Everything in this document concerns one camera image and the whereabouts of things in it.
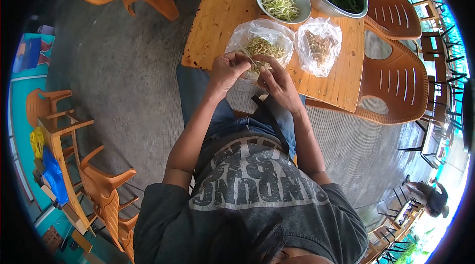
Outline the person's right hand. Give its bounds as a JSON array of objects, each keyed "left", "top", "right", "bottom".
[{"left": 254, "top": 54, "right": 304, "bottom": 114}]

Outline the person's left hand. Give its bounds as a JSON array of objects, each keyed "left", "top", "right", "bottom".
[{"left": 209, "top": 52, "right": 253, "bottom": 97}]

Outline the person's left thumb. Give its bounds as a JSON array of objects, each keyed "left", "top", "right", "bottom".
[{"left": 231, "top": 62, "right": 252, "bottom": 77}]

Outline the person's right index finger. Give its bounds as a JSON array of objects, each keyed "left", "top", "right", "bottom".
[{"left": 254, "top": 54, "right": 285, "bottom": 73}]

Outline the person's right thumb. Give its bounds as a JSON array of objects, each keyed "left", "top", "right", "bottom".
[{"left": 258, "top": 68, "right": 275, "bottom": 91}]

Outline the person's left index finger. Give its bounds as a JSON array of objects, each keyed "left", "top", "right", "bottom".
[{"left": 223, "top": 52, "right": 252, "bottom": 63}]

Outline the thin bean sprout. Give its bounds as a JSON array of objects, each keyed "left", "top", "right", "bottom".
[{"left": 227, "top": 33, "right": 258, "bottom": 68}]

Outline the clear bag of bean sprouts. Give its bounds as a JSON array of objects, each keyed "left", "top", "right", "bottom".
[{"left": 224, "top": 18, "right": 296, "bottom": 81}]

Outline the clear bag of sprout trimmings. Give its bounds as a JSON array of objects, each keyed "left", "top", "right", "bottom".
[{"left": 296, "top": 17, "right": 343, "bottom": 78}]

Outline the heap of cleaned bean sprouts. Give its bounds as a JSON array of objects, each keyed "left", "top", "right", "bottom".
[{"left": 261, "top": 0, "right": 300, "bottom": 22}]

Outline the white bowl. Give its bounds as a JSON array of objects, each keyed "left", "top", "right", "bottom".
[{"left": 256, "top": 0, "right": 312, "bottom": 25}]

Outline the person's body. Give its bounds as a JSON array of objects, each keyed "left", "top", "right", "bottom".
[{"left": 133, "top": 95, "right": 370, "bottom": 264}]

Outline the brown plastic chair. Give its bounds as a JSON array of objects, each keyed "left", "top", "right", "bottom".
[
  {"left": 354, "top": 0, "right": 422, "bottom": 41},
  {"left": 306, "top": 23, "right": 429, "bottom": 125}
]

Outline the row of black-framed tables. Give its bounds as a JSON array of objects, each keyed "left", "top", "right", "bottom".
[{"left": 397, "top": 0, "right": 469, "bottom": 170}]

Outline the stack of orange plastic chairs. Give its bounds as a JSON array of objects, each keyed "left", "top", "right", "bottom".
[{"left": 79, "top": 145, "right": 140, "bottom": 264}]

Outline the small wooden table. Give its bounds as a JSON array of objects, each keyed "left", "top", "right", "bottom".
[{"left": 37, "top": 110, "right": 96, "bottom": 235}]

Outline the colourful poster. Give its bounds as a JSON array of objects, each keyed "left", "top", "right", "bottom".
[{"left": 13, "top": 33, "right": 56, "bottom": 74}]

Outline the blue plastic bag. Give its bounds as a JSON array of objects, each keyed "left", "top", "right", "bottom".
[{"left": 42, "top": 147, "right": 70, "bottom": 206}]

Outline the yellow plastic bag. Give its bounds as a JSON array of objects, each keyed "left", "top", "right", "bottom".
[{"left": 30, "top": 127, "right": 45, "bottom": 159}]

